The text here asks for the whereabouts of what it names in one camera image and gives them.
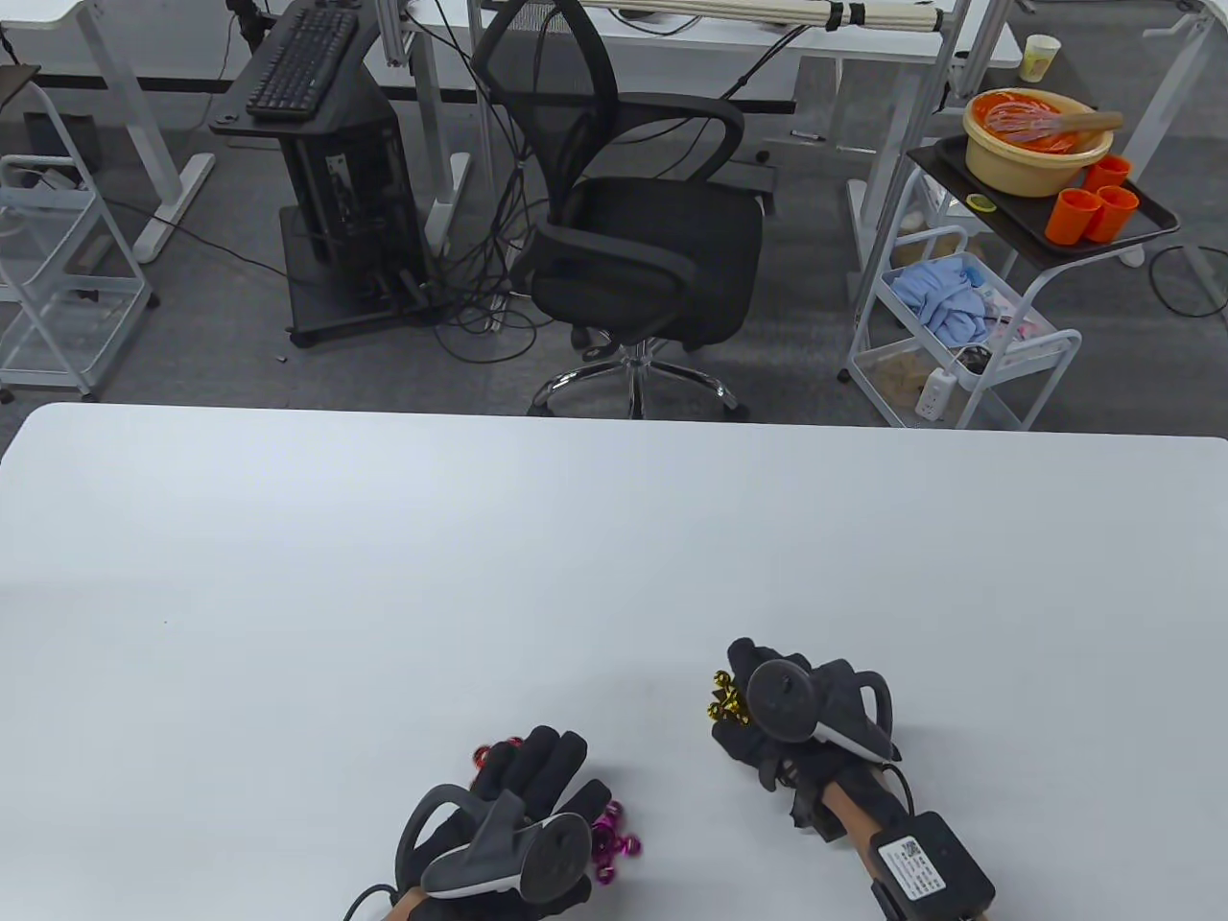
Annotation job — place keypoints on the orange plastic cup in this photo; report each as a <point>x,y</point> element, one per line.
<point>1070,219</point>
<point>1118,213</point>
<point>1108,173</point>

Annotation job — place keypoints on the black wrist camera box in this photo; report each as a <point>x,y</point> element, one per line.
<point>935,863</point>

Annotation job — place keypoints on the red metal fidget spinner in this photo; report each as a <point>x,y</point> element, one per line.
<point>478,758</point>

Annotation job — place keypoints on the bundle of beige rods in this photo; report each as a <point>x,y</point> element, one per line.
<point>767,11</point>

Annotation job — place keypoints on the grey controller on hand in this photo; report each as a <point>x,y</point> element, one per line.
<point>782,700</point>
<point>552,854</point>

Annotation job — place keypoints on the paper cup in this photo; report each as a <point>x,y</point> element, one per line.
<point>1038,59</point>

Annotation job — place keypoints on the white desk with slanted leg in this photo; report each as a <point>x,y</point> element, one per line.
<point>1185,86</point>

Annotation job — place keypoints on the black mesh office chair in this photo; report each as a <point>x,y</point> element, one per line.
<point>643,249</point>

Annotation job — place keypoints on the person's left forearm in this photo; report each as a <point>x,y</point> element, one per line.
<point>408,907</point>

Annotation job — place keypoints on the black tray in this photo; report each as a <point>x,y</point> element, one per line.
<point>1017,235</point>

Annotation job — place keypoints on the person's right hand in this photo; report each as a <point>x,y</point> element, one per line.
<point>758,753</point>

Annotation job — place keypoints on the grey controller on left hand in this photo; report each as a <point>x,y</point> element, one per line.
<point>552,854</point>

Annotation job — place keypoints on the white desk with T-shaped foot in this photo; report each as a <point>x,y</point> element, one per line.
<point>125,106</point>

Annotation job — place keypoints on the black keyboard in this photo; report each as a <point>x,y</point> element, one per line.
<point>302,62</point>

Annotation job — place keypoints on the white desk with metal frame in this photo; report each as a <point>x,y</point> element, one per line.
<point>863,48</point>

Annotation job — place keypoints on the gold metal fidget spinner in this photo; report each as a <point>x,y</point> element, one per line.
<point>721,712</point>

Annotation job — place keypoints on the grey controller on right hand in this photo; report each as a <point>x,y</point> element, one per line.
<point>782,700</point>

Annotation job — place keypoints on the person's left hand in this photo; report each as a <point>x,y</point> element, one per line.
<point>537,767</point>

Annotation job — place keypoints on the white power strip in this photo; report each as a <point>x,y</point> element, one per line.
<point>935,393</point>

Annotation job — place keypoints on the magenta metal fidget spinner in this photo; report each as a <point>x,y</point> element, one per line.
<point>614,846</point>

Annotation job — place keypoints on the blue cloth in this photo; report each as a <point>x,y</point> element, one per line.
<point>935,297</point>

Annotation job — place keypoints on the person's right forearm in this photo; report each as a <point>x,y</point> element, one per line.
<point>859,811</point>

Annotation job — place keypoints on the beige mixing bowl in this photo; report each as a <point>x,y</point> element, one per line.
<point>1036,168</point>

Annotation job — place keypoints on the black computer cart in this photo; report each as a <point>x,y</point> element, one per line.
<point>355,192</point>

